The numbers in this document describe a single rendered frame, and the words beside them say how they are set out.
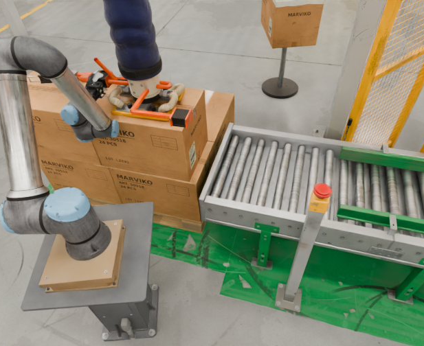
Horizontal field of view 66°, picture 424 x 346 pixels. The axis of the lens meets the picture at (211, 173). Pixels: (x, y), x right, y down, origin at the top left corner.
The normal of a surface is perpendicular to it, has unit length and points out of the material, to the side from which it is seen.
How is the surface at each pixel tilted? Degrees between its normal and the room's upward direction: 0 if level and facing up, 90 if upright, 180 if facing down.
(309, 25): 90
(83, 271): 5
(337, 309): 0
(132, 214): 0
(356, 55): 90
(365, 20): 89
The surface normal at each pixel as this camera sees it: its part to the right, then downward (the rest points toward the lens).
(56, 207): -0.01, -0.73
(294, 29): 0.07, 0.72
